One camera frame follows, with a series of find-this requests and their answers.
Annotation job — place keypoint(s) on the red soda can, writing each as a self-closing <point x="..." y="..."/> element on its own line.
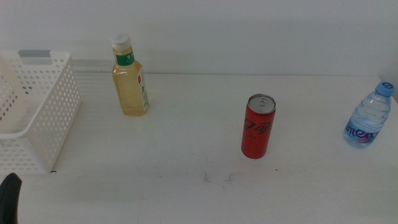
<point x="258" y="133"/>

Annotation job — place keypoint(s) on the white perforated plastic basket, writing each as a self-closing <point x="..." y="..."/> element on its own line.
<point x="46" y="140"/>

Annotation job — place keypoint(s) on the clear water bottle blue cap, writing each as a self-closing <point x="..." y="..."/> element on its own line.
<point x="368" y="118"/>

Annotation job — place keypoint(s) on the yellow tea bottle green label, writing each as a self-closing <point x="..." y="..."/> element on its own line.
<point x="130" y="93"/>

